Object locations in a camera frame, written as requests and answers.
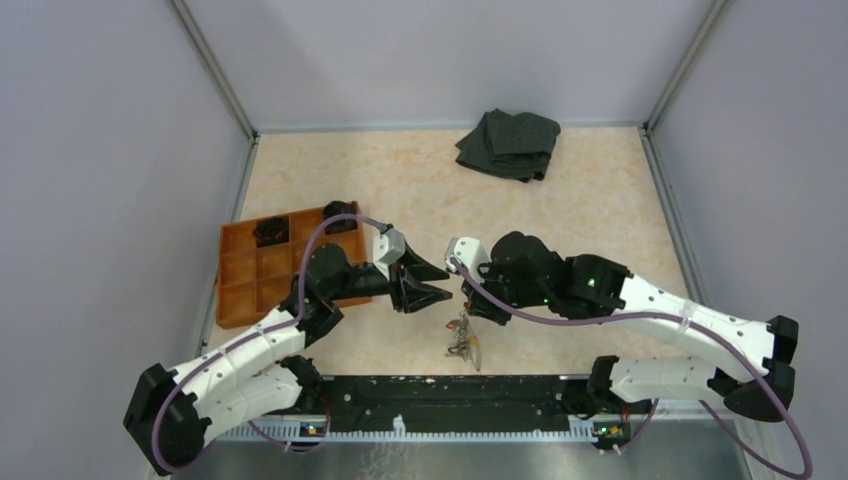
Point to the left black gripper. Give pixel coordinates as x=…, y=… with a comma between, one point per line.
x=411, y=297

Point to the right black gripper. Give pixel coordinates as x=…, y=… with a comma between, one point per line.
x=481, y=303

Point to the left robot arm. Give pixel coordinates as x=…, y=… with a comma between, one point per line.
x=175, y=413

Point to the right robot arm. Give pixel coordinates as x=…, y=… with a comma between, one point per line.
x=743, y=364

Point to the folded dark grey cloth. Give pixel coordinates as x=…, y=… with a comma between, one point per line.
x=510, y=146

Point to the orange compartment tray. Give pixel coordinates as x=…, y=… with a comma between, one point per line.
x=251, y=280

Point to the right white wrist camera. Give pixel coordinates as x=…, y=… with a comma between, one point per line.
x=469, y=253

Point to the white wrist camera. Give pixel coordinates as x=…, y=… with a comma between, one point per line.
x=387, y=249
x=469, y=253

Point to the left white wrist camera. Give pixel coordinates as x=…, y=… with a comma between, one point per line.
x=387, y=249

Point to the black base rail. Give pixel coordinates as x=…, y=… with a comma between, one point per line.
x=457, y=404

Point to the black coiled cable red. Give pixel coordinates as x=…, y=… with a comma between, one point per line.
x=271, y=231

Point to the grey cable duct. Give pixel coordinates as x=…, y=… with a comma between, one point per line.
x=292, y=431

